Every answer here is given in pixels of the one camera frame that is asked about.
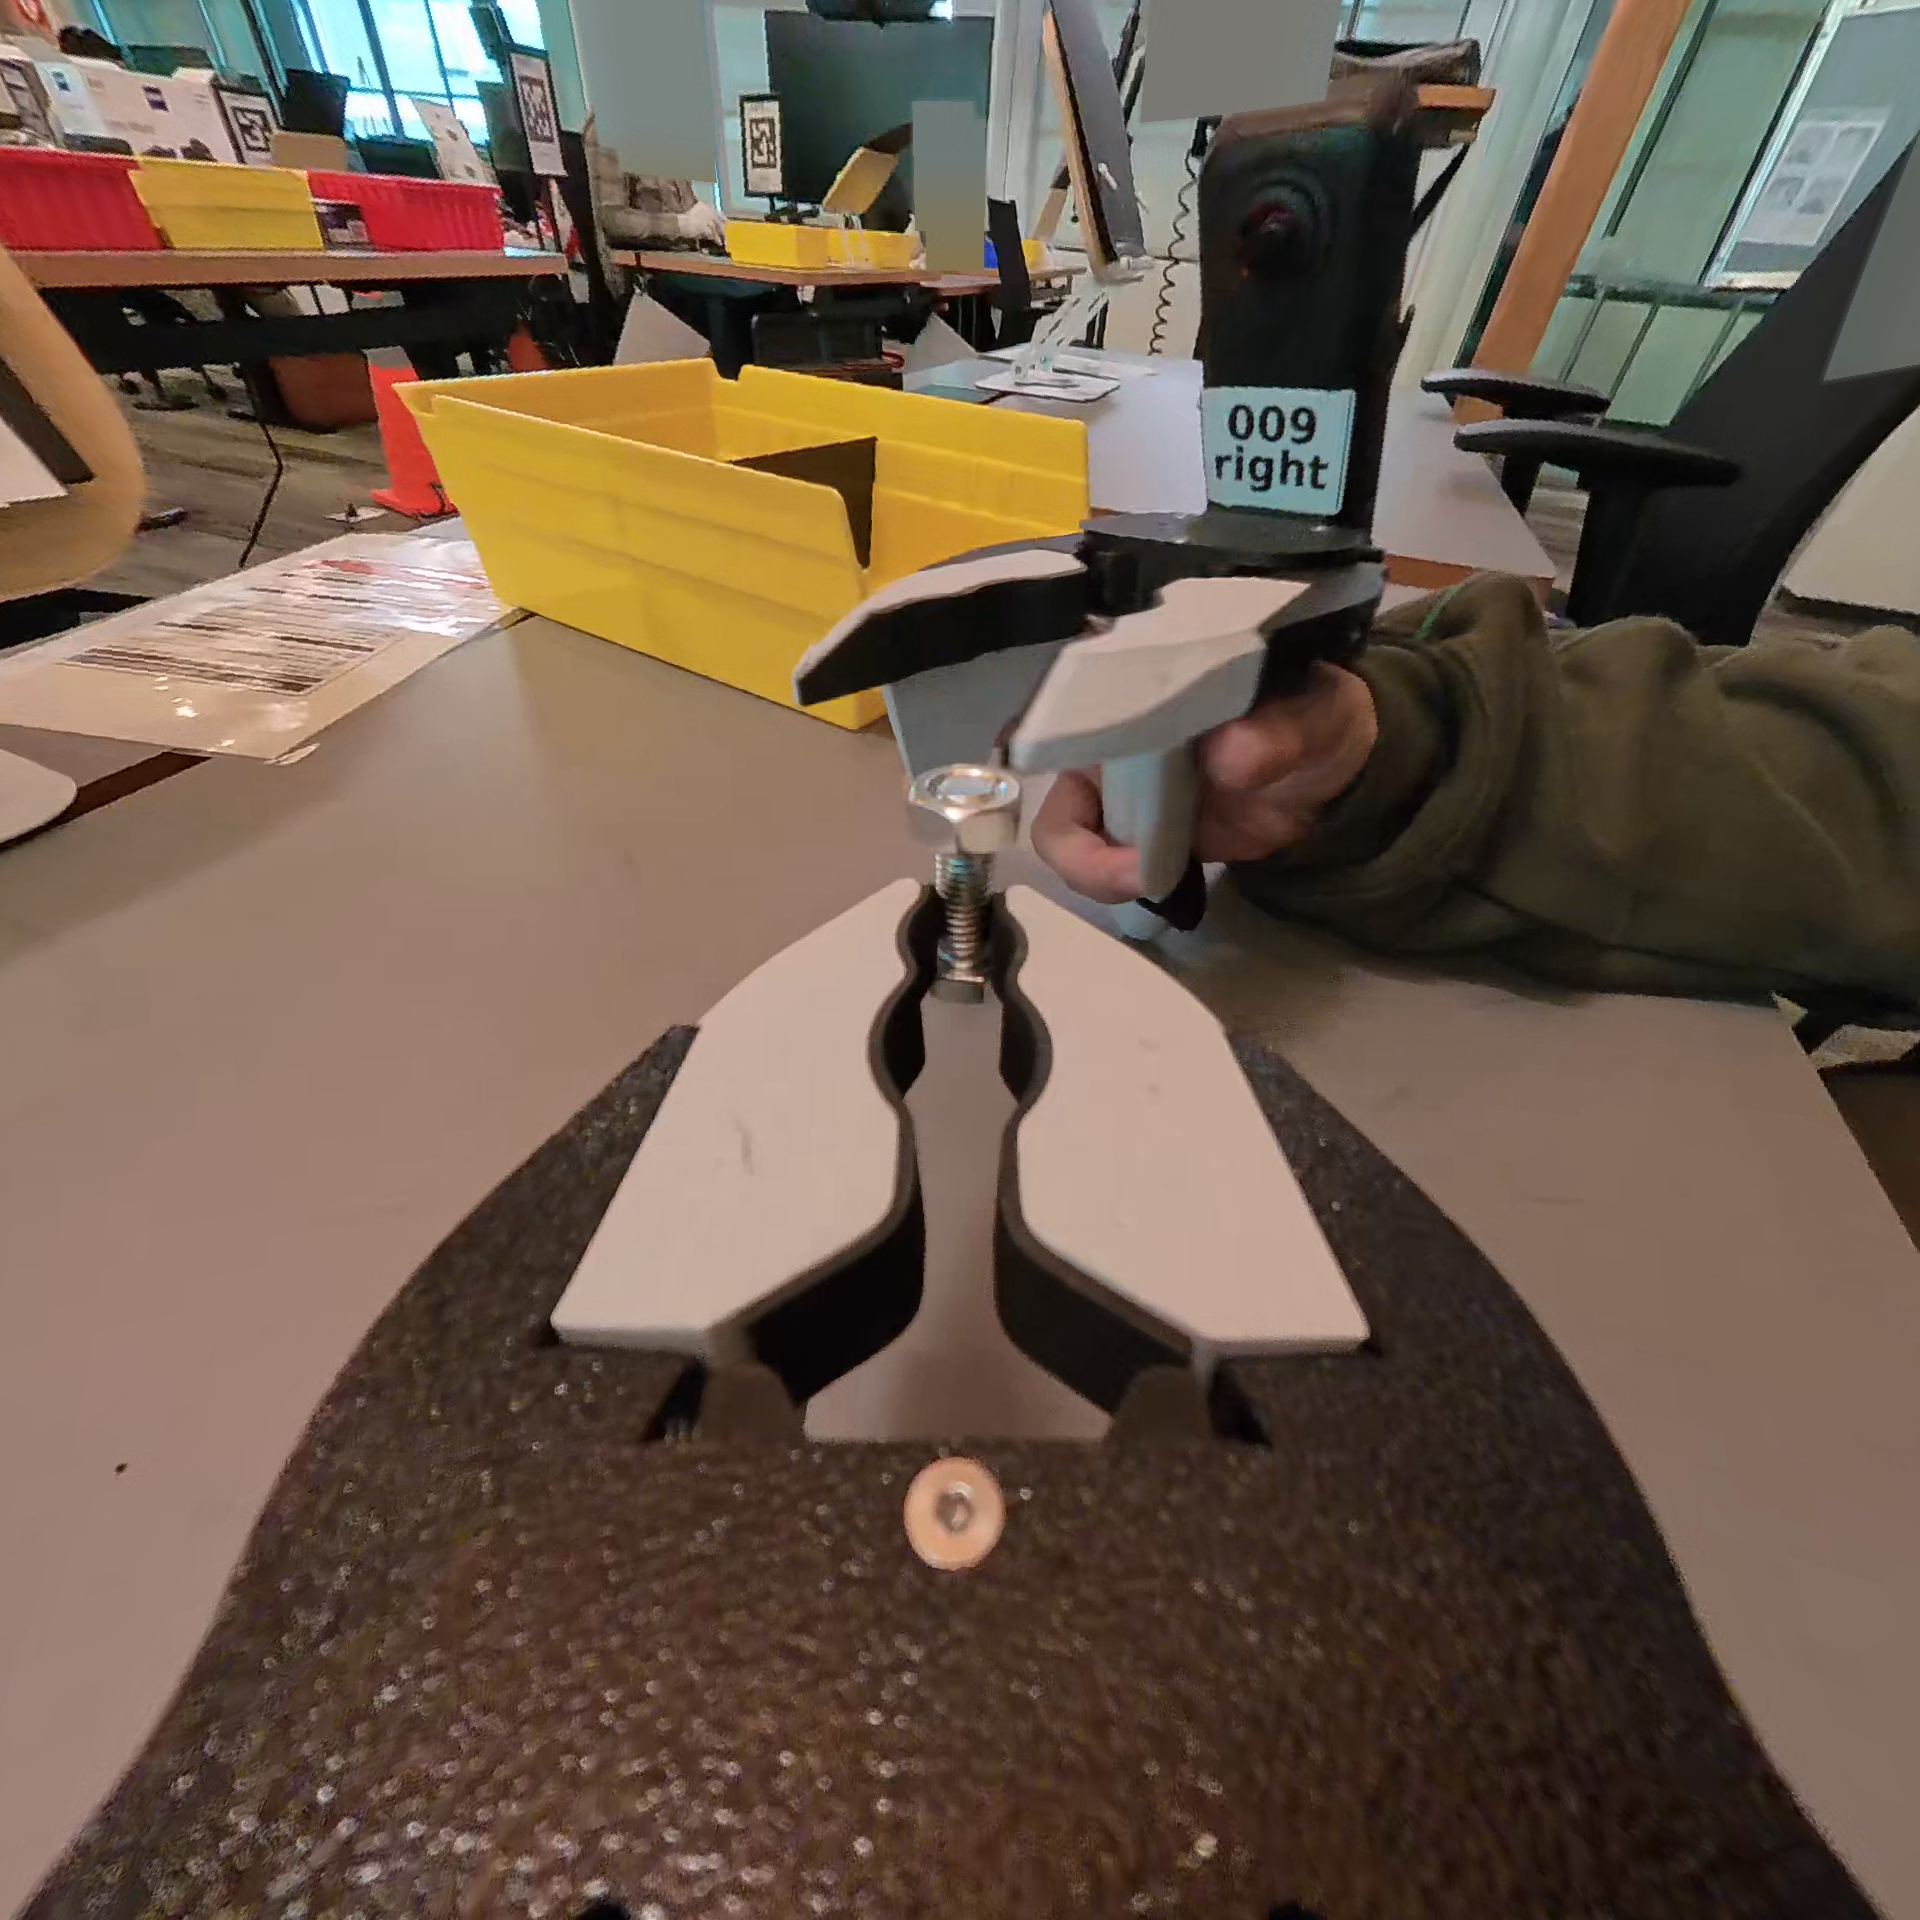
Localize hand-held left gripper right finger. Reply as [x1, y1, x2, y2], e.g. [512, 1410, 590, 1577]
[992, 886, 1374, 1420]

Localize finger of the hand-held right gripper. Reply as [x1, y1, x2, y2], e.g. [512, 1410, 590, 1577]
[1007, 577, 1314, 898]
[792, 546, 1106, 785]

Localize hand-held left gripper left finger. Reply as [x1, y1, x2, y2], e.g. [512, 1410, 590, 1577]
[548, 880, 928, 1404]

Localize silver hex bolt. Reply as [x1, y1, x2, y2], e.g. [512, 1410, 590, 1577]
[905, 762, 1025, 985]

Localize person's right forearm green sleeve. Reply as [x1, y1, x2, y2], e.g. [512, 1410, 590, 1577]
[1230, 570, 1920, 1040]

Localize grey desk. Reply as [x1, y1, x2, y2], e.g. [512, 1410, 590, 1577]
[0, 592, 1920, 1920]

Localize person's right hand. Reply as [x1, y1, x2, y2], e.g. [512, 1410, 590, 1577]
[1031, 675, 1384, 905]

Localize white panel stand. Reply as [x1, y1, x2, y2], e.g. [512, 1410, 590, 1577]
[972, 271, 1126, 404]

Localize black tilted panel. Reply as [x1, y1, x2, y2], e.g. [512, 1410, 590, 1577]
[1040, 0, 1155, 281]

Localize wooden pillar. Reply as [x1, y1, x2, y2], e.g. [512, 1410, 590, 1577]
[1451, 0, 1671, 431]

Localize large yellow plastic bin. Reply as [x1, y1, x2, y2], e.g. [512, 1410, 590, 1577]
[394, 358, 1094, 735]

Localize shallow yellow plastic bin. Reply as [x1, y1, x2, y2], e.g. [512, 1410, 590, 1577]
[726, 217, 922, 273]

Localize black monitor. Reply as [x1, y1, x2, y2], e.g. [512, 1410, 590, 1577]
[764, 7, 999, 216]

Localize black office chair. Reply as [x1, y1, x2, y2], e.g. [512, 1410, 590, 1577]
[1420, 151, 1920, 649]

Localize orange traffic cone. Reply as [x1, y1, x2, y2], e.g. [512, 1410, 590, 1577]
[369, 348, 463, 522]

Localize red plastic bin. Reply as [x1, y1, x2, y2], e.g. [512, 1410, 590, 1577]
[0, 144, 166, 255]
[307, 169, 507, 255]

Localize laminated printed sheet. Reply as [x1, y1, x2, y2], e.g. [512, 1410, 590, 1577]
[0, 522, 530, 769]

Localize wooden table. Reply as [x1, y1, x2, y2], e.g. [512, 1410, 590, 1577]
[0, 247, 577, 380]

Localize white flat stand base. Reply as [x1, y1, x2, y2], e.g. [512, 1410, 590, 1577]
[0, 747, 80, 851]

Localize small yellow plastic bin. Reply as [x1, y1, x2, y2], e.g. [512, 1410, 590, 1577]
[132, 161, 327, 255]

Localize wooden-framed white board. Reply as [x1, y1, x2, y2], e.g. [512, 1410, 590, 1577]
[0, 247, 154, 607]

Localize white cardboard boxes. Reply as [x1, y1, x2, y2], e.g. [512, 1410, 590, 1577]
[0, 48, 242, 161]

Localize black coiled cable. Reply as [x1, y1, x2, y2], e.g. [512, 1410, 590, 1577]
[1152, 123, 1206, 360]

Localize framed wall poster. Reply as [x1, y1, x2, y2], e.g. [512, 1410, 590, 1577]
[1707, 88, 1896, 290]

